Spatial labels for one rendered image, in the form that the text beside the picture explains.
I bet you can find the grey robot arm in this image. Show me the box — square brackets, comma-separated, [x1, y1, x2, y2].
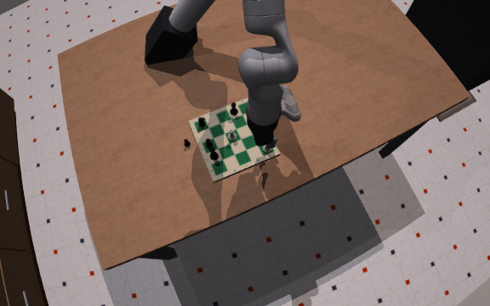
[169, 0, 299, 114]

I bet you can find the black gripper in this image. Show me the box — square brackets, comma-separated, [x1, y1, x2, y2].
[246, 86, 301, 149]

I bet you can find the green and cream chessboard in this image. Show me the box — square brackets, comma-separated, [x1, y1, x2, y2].
[188, 98, 281, 182]

